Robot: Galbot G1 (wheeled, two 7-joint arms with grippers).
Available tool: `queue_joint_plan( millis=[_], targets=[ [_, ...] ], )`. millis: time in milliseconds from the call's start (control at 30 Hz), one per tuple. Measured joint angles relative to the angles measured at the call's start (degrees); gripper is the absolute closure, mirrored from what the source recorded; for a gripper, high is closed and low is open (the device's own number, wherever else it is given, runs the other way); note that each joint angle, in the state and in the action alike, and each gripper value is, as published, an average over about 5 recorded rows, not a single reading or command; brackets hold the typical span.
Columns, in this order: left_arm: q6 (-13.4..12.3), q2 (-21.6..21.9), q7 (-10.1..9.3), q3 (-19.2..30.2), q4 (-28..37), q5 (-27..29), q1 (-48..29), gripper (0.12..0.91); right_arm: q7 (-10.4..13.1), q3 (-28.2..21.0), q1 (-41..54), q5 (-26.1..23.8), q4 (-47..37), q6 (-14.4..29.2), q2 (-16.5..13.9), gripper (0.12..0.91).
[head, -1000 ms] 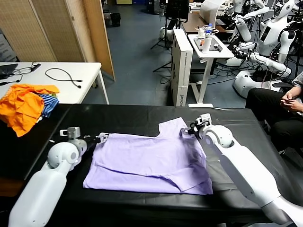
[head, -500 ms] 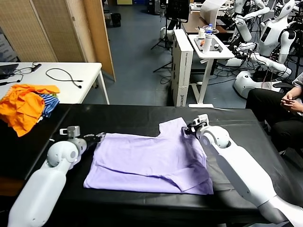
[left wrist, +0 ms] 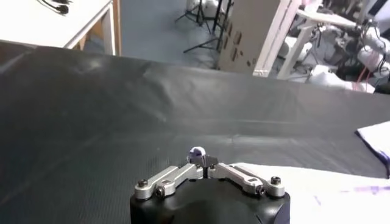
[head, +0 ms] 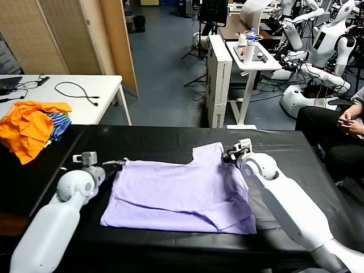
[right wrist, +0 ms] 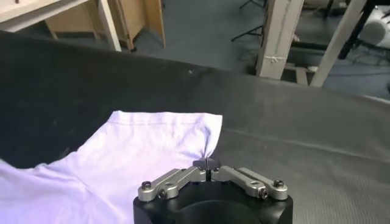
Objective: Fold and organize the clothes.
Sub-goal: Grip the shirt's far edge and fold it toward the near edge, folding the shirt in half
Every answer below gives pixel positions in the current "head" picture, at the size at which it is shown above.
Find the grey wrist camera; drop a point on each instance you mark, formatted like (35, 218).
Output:
(244, 145)
(88, 157)

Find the seated person in black trousers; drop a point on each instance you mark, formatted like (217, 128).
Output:
(318, 122)

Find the person's right forearm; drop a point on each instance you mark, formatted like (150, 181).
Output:
(359, 109)

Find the black tray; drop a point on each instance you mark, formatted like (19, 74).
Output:
(237, 52)

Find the brown wooden desk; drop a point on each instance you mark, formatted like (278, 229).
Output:
(230, 28)

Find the black laptop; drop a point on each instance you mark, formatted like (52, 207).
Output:
(8, 84)

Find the black power adapter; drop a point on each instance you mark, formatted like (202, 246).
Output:
(44, 80)

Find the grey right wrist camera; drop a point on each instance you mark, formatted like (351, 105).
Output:
(244, 145)

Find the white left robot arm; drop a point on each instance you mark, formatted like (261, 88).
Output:
(48, 227)

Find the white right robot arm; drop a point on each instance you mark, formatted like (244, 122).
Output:
(284, 204)

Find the white paper cup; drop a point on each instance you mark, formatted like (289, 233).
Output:
(241, 41)

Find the small white robot base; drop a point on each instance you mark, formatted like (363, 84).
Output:
(196, 39)

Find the wooden folding partition screen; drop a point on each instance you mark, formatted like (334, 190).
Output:
(57, 37)

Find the lavender t-shirt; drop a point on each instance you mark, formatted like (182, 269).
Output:
(176, 187)

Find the orange garment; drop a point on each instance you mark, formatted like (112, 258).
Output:
(25, 132)

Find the person's left forearm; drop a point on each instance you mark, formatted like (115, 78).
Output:
(361, 129)

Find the white curved machine shell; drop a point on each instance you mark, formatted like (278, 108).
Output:
(251, 10)

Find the black trash bin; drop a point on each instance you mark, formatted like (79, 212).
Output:
(139, 24)

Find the person's right hand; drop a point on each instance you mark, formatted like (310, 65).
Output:
(347, 114)

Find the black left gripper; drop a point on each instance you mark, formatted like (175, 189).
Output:
(112, 169)

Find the person's left hand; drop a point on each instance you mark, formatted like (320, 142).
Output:
(351, 126)

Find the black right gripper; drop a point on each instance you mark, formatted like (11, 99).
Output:
(231, 157)

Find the white tumbler bottle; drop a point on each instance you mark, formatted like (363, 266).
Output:
(248, 54)

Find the white robot with cylinder forearm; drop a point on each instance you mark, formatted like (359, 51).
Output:
(293, 36)

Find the blue striped garment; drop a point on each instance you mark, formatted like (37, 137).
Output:
(59, 127)

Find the white standing desk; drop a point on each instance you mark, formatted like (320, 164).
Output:
(270, 65)

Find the tall white cardboard box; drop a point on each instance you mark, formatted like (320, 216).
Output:
(219, 85)

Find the large white humanoid robot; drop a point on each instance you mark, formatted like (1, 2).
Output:
(324, 42)

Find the black plastic table sheet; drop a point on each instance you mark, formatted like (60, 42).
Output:
(159, 142)

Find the white rectangular table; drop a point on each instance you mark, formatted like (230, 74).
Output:
(108, 91)

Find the clear water bottle blue label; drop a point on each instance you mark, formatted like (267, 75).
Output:
(250, 34)

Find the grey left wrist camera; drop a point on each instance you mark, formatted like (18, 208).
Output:
(88, 157)

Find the black monitor on tripod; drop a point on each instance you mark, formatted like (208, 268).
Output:
(213, 11)

